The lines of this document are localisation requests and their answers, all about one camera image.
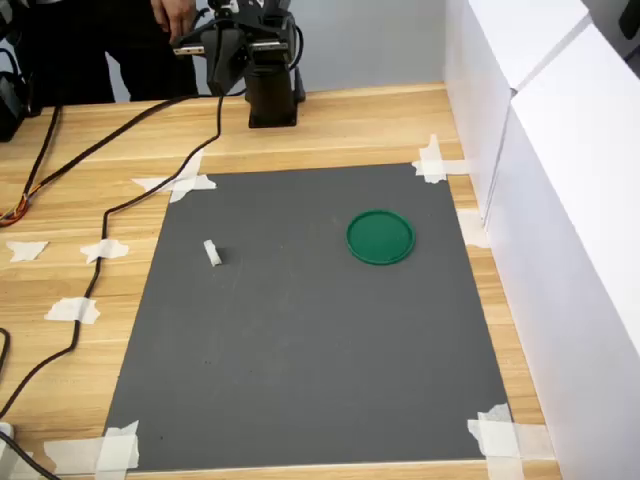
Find black braided cable coloured wires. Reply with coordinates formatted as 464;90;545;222
0;93;201;229

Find dark grey mat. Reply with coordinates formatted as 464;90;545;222
102;162;514;473

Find person's hand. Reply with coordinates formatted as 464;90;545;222
151;0;198;46

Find small white plastic terminal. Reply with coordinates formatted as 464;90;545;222
202;239;224;269

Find black arm base cable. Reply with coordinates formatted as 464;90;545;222
291;23;308;104

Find person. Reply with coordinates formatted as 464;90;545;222
19;0;201;105

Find black camera cable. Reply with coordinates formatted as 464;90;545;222
0;74;226;419

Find white partition panel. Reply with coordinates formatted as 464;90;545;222
483;22;640;480
442;0;594;224

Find round green lid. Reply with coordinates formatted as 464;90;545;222
345;209;417;268

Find dark chair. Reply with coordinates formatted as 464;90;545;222
618;0;640;42

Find white masking tape piece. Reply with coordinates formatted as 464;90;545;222
410;133;474;184
79;238;131;265
131;148;219;204
42;419;141;474
4;240;50;263
43;296;102;326
466;403;557;480
456;209;492;249

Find black braided cable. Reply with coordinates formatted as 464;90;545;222
19;103;64;201

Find black device box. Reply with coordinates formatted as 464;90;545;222
0;47;32;144

